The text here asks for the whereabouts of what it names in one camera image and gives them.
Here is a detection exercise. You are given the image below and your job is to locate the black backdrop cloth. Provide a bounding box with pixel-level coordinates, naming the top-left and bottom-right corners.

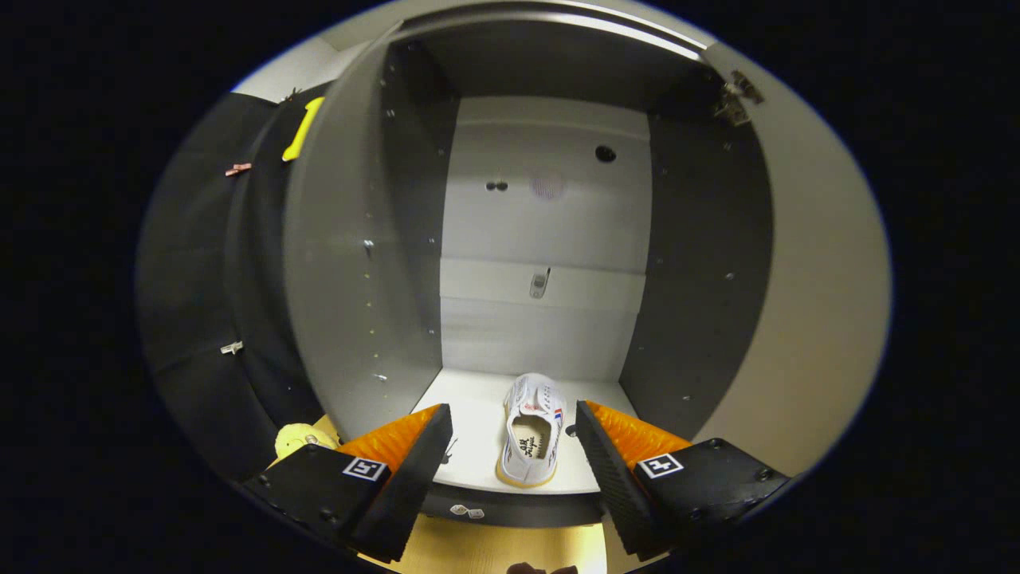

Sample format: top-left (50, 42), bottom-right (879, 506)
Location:
top-left (135, 84), bottom-right (339, 487)

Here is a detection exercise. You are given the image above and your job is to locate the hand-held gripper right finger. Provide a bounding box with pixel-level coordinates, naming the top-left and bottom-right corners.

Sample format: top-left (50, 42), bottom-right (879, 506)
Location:
top-left (574, 400), bottom-right (794, 563)

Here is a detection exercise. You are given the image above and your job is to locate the grey shoe cabinet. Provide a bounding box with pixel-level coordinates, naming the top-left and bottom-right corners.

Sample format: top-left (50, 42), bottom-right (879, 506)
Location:
top-left (283, 8), bottom-right (775, 531)

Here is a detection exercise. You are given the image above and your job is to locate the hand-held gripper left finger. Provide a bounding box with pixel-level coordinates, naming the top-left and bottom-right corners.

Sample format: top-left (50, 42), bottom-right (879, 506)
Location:
top-left (239, 403), bottom-right (453, 565)

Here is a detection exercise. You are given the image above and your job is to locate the yellow pineapple plush toy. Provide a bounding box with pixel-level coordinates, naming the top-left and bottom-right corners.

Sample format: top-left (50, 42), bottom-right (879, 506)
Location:
top-left (275, 423), bottom-right (339, 459)

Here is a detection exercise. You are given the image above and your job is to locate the white cabinet shelf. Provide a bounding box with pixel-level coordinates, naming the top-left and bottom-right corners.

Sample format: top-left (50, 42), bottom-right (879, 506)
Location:
top-left (413, 368), bottom-right (638, 495)

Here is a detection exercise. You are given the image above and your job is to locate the white canvas shoe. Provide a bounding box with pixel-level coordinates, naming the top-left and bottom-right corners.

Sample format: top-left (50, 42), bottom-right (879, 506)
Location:
top-left (496, 373), bottom-right (568, 489)

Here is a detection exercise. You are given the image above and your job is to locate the metal door hinge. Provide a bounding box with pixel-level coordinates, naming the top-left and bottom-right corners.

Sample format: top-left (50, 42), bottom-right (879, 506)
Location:
top-left (713, 70), bottom-right (764, 127)

